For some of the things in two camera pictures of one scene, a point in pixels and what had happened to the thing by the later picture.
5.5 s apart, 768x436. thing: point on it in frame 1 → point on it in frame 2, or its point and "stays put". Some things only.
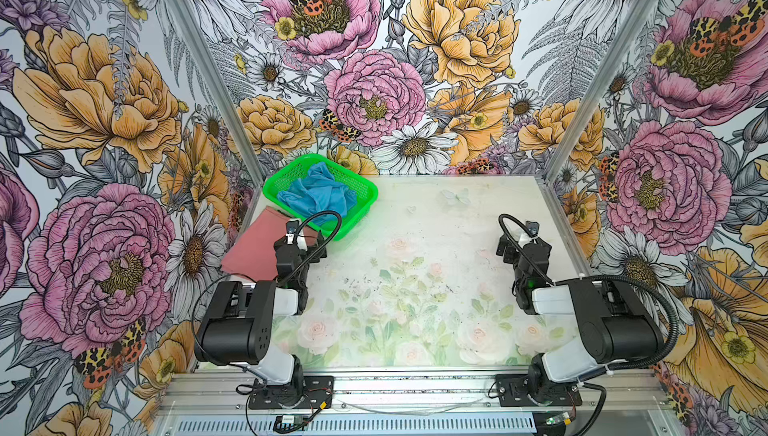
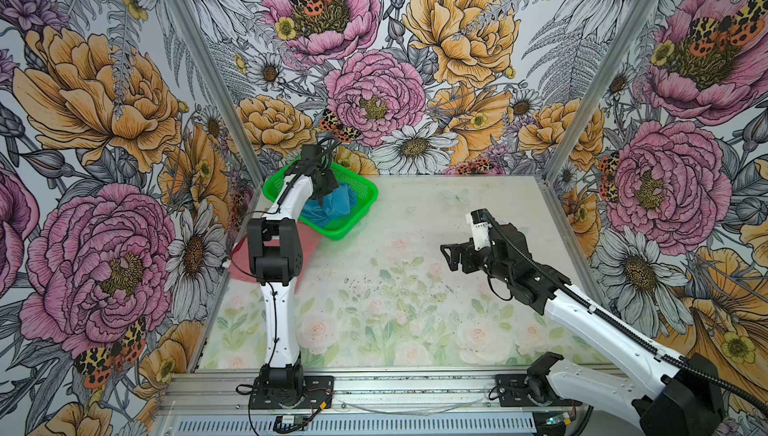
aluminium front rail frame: x=632 y=402 stays put
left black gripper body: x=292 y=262 → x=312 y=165
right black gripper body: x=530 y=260 → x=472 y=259
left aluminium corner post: x=179 y=5 stays put
